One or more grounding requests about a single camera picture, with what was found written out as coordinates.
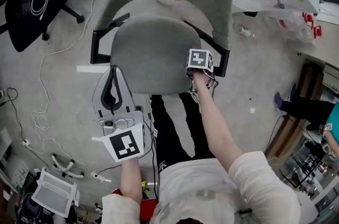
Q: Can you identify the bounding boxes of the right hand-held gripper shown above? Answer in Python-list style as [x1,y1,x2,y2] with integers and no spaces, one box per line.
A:
[185,48,219,93]

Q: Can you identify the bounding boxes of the white chair base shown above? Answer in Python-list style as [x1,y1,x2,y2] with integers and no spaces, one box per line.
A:
[51,153,85,179]

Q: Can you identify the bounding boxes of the black floor cable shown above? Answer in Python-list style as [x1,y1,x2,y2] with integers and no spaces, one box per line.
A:
[0,87,51,169]

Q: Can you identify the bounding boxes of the black office chair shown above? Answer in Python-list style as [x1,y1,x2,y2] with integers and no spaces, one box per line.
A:
[0,0,93,53]

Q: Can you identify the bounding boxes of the small plastic bottle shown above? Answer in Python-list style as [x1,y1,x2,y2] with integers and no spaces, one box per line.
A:
[236,25,255,38]

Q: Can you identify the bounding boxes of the person's white shirt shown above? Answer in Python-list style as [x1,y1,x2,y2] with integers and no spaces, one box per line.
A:
[101,150,302,224]

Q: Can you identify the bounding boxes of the grey fabric office chair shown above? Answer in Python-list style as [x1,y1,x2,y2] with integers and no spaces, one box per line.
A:
[90,0,234,95]

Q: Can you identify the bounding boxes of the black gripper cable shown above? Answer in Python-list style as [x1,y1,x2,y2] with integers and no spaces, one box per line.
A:
[142,95,160,200]

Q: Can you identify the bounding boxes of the clear plastic bag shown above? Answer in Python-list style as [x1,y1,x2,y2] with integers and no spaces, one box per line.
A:
[264,10,318,45]

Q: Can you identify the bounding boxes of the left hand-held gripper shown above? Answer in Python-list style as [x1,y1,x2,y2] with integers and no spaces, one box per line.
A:
[91,65,146,163]

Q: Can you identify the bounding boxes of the person's left forearm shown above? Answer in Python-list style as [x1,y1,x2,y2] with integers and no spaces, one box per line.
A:
[120,156,144,205]

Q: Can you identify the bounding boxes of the long white floor cable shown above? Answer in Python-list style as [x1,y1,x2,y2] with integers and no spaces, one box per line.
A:
[31,0,113,184]

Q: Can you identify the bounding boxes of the brown wooden cabinet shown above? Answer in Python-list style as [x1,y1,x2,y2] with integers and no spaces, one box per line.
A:
[263,62,325,163]

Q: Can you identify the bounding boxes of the white mesh chair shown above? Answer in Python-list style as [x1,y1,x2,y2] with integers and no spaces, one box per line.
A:
[31,167,81,218]

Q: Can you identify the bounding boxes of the person's right forearm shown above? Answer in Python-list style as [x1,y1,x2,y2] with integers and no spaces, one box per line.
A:
[192,69,245,174]

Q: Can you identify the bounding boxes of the coiled white charger cable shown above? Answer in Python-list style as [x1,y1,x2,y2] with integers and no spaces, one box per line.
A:
[30,0,50,20]

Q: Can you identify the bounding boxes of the person's black trousers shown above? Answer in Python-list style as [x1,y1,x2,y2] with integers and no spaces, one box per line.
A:
[149,92,216,173]

